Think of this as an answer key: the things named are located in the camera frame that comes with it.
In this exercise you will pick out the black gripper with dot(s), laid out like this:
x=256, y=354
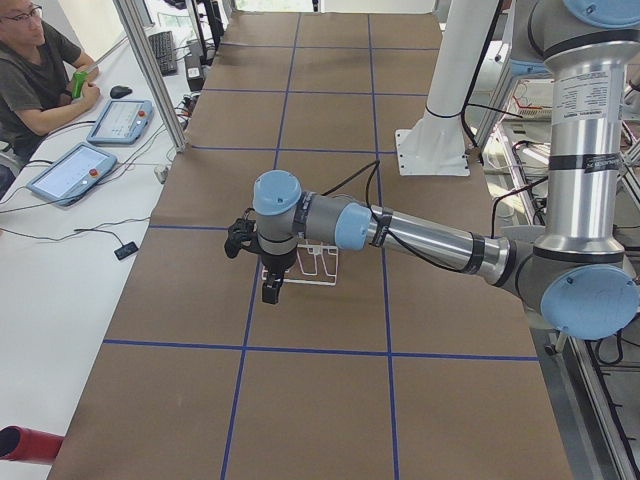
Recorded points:
x=277, y=262

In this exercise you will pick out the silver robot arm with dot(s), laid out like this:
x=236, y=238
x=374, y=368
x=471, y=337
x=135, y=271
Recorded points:
x=568, y=271

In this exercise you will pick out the small black device on table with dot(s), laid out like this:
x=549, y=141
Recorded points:
x=126, y=250

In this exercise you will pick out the near teach pendant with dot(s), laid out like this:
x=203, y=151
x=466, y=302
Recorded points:
x=73, y=175

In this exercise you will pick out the teach pendant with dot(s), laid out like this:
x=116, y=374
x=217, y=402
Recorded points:
x=121, y=122
x=73, y=175

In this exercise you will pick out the far teach pendant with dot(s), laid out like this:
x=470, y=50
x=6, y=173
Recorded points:
x=121, y=122

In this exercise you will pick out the black monitor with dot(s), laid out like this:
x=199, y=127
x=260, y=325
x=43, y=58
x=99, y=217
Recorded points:
x=207, y=24

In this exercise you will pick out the black computer mouse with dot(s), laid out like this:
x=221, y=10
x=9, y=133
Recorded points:
x=120, y=91

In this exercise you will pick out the black keyboard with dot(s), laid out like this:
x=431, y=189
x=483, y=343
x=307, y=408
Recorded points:
x=163, y=49

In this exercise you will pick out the red cylinder object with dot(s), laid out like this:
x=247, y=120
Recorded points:
x=29, y=445

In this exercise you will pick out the seated man in grey shirt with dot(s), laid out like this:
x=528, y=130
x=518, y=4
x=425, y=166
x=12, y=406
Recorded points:
x=36, y=91

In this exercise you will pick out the white wire cup holder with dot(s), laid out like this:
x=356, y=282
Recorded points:
x=315, y=264

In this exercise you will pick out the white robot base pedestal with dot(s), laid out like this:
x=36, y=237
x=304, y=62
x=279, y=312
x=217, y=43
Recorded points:
x=435, y=145

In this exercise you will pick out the aluminium frame post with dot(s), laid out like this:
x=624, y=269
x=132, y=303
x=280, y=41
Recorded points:
x=133, y=27

